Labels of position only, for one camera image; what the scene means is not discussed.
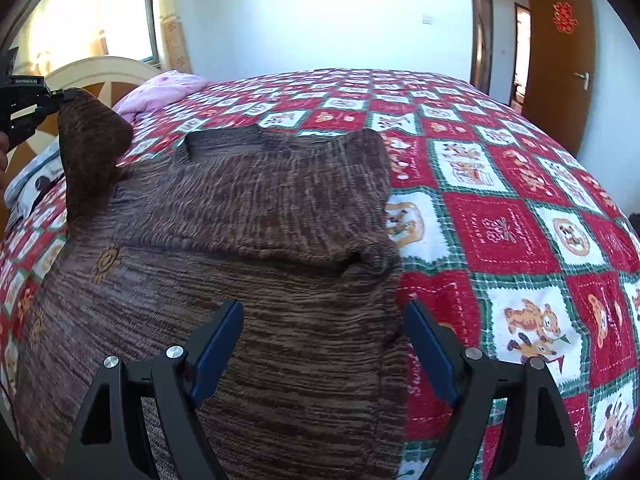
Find white and wooden headboard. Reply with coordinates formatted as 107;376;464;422
7;56;158;176

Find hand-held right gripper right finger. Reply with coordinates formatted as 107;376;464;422
403;300;587;480

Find brown knit sweater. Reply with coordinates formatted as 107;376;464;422
12;87;408;480

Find red paper door decoration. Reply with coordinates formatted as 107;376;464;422
552;2;578;36

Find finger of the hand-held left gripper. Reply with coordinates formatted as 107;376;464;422
7;105;52;151
37;87;78;111

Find white printed pillow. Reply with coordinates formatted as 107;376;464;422
5;140;68;221

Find window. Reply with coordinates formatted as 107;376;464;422
100;0;156;66

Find patterned yellow curtain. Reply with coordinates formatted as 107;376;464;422
157;0;193;75

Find red patchwork printed quilt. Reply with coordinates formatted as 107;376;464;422
0;67;640;480

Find brown wooden door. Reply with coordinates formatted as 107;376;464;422
525;0;596;158

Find pink pillow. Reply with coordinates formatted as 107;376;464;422
112;71;211;123

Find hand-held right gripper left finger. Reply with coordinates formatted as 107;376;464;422
62;300;245;480

